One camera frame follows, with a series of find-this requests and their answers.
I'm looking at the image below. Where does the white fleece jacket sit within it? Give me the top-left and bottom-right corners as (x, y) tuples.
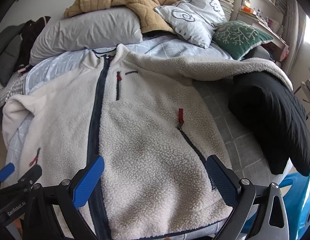
(2, 44), (293, 239)

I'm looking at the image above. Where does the light blue checked duvet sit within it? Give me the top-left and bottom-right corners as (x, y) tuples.
(5, 34), (293, 185)

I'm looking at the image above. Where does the blue plastic bin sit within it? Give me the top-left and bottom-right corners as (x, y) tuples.
(242, 172), (310, 239)

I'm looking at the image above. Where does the grey plaid cloth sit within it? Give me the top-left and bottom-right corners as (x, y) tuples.
(0, 73), (27, 108)

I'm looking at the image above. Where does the green coral pattern cushion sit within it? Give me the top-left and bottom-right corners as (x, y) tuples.
(212, 21), (274, 60)

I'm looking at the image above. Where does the grey patterned pillow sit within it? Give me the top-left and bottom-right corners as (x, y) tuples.
(154, 0), (226, 49)

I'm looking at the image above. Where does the stack of magazines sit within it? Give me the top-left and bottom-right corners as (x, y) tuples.
(218, 0), (234, 21)

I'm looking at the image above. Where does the white bookshelf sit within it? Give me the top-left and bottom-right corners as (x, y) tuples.
(230, 0), (299, 74)

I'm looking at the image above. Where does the tan plush blanket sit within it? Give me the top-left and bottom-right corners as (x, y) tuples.
(64, 0), (180, 34)

